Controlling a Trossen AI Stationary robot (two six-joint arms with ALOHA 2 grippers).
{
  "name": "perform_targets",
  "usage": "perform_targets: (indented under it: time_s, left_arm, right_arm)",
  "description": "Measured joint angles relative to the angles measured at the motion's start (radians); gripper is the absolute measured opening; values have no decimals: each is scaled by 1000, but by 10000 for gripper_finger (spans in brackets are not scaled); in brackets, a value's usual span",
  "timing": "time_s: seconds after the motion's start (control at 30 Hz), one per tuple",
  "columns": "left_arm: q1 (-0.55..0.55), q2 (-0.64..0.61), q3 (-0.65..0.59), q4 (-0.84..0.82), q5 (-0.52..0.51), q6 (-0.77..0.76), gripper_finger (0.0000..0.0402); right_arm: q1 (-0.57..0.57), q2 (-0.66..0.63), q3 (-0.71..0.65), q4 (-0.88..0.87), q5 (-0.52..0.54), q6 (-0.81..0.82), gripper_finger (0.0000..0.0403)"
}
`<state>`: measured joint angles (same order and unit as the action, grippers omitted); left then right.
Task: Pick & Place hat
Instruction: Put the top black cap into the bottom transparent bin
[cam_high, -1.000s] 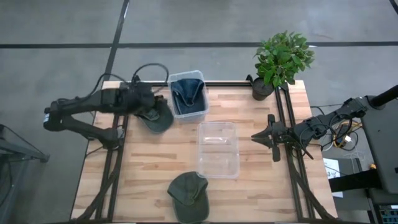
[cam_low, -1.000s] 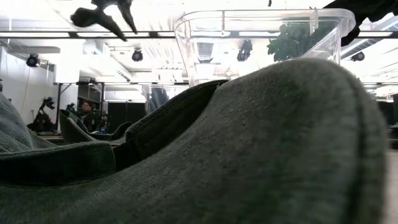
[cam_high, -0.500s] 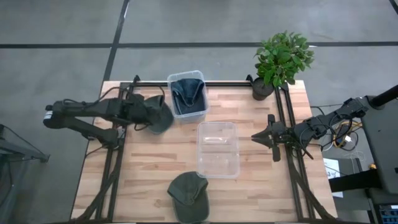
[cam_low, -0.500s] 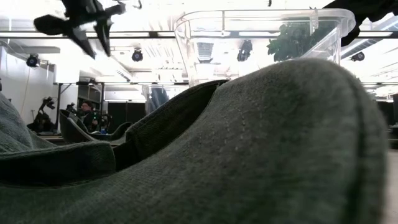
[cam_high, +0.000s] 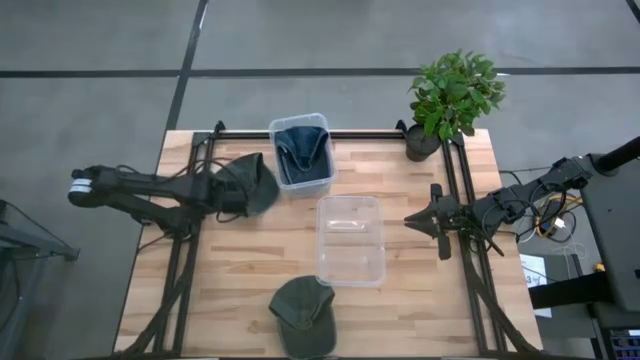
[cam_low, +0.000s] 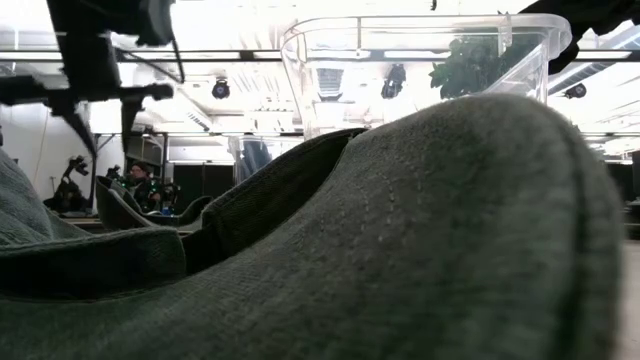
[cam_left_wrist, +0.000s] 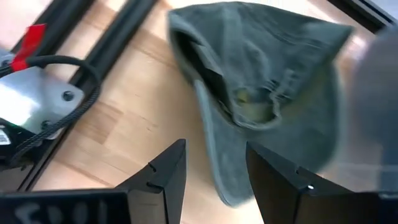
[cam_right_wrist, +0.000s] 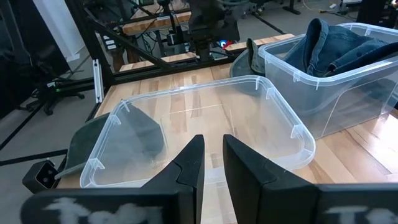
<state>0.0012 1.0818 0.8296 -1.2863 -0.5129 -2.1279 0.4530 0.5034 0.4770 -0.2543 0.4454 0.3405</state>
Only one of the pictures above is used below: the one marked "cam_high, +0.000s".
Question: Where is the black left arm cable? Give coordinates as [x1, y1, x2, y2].
[114, 157, 252, 225]

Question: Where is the olive green cap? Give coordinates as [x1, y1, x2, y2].
[213, 151, 281, 219]
[268, 274, 338, 360]

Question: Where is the black pole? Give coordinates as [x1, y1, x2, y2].
[593, 134, 640, 174]

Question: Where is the dark grey panel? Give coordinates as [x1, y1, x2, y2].
[569, 152, 640, 314]

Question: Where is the black plant pot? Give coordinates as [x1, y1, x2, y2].
[404, 123, 442, 163]

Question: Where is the yellow cable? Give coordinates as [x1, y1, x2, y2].
[537, 194, 584, 239]

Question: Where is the green leafy plant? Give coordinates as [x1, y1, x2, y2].
[408, 48, 507, 142]

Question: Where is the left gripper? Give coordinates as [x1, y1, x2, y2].
[197, 172, 250, 217]

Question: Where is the black aluminium table frame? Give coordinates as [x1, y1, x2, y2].
[113, 118, 546, 360]

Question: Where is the black cable bundle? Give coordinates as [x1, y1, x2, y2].
[494, 169, 586, 251]

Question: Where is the navy blue cap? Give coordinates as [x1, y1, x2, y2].
[273, 125, 332, 185]

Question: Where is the grey metal stand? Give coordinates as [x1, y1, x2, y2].
[0, 199, 81, 360]

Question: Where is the clear plastic bin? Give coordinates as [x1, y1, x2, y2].
[268, 112, 337, 199]
[314, 194, 387, 290]

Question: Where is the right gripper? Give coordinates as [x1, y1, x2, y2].
[403, 183, 469, 262]

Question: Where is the black bar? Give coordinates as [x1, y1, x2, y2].
[528, 272, 616, 310]

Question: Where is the white paper sheet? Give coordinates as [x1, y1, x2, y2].
[518, 253, 554, 319]

